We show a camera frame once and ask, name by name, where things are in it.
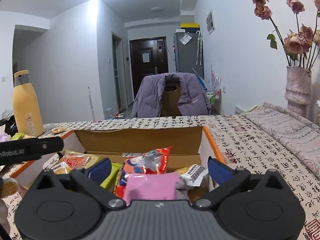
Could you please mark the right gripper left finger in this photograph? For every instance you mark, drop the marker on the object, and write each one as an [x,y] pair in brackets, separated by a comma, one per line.
[88,181]

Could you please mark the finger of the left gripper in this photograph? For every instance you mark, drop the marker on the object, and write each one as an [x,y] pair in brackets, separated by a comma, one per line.
[17,151]

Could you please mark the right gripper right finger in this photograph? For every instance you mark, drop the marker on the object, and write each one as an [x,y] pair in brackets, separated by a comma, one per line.
[230,182]

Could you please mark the green wafer snack bar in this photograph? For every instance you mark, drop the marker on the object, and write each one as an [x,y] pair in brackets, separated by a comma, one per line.
[110,181]

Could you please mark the orange biscuit stick pack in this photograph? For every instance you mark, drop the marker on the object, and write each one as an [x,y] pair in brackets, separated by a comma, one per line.
[73,160]

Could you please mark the white oat crisp packet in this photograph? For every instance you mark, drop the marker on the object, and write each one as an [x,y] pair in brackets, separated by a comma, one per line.
[191,176]

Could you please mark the pink snack packet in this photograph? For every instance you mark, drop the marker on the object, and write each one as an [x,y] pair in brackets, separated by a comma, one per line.
[151,187]

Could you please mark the red blue chips bag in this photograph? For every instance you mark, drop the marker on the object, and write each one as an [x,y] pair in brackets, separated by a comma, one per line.
[152,162]

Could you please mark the green bar on table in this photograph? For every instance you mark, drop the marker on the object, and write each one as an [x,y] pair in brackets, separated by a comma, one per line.
[17,136]

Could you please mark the purple tissue pack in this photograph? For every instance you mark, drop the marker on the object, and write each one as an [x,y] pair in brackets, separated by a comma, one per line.
[4,137]

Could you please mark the calligraphy print tablecloth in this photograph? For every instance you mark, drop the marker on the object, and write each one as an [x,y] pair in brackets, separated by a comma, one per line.
[242,143]

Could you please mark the yellow thermos bottle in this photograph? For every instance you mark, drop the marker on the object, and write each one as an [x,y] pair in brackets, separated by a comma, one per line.
[25,106]

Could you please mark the small nut snack packet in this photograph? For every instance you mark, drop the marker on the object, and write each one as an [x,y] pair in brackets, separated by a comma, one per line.
[58,130]

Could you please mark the orange cardboard box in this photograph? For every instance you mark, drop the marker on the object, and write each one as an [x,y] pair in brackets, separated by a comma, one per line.
[189,145]

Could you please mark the folded grey patterned cloth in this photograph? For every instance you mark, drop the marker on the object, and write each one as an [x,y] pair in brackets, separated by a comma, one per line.
[298,134]

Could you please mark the wooden chair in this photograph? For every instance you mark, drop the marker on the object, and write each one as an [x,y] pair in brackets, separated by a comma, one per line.
[170,99]

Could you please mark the purple jacket on chair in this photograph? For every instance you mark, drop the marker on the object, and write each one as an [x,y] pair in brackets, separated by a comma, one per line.
[149,100]

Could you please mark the pink flower vase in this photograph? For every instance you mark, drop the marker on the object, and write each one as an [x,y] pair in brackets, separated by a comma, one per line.
[298,89]

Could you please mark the dark entrance door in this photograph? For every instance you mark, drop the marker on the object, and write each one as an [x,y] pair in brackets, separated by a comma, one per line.
[148,57]

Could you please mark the grey refrigerator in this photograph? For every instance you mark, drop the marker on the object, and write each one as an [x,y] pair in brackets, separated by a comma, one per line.
[188,55]

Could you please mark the yellow box on fridge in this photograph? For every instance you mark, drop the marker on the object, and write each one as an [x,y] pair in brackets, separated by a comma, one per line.
[189,25]

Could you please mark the wall panel box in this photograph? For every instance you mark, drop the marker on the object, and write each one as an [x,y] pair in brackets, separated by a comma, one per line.
[210,22]

